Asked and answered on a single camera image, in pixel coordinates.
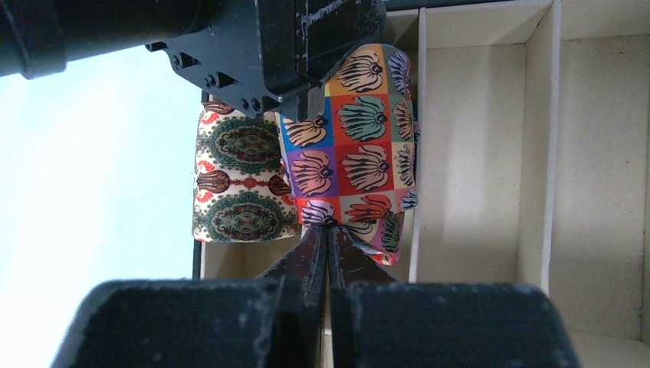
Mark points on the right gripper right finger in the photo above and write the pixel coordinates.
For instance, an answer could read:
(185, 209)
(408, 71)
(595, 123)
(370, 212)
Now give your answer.
(378, 321)

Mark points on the rolled tie far compartment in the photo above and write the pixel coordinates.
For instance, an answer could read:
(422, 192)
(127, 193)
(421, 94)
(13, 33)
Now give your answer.
(241, 192)

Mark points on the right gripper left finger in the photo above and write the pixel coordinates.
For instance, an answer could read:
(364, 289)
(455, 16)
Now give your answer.
(273, 320)

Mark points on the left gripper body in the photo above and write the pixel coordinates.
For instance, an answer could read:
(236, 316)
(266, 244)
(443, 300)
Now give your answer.
(233, 50)

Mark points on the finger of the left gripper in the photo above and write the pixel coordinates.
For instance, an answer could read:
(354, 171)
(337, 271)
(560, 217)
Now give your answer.
(302, 45)

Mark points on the colourful patterned tie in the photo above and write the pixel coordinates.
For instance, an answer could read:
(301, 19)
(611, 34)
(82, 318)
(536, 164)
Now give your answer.
(353, 165)

